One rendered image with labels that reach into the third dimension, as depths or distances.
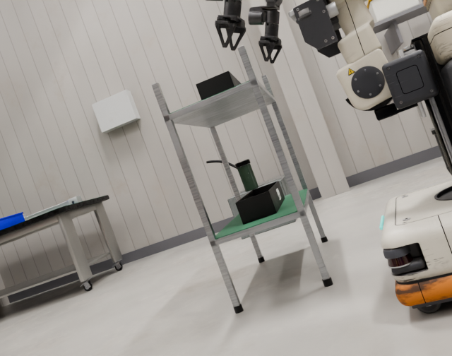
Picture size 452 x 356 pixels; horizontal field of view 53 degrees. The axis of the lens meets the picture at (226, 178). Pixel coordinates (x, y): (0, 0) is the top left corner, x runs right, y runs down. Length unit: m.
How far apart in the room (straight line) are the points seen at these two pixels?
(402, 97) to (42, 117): 5.21
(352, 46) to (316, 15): 0.16
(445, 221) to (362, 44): 0.61
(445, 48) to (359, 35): 0.30
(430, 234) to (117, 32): 4.90
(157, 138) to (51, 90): 1.52
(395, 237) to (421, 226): 0.08
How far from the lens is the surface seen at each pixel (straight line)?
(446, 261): 1.43
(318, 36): 1.58
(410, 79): 1.47
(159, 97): 2.08
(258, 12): 1.99
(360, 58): 1.57
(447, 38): 1.42
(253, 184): 4.16
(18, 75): 6.42
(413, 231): 1.42
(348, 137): 5.13
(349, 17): 1.64
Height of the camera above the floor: 0.60
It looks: level
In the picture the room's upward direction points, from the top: 20 degrees counter-clockwise
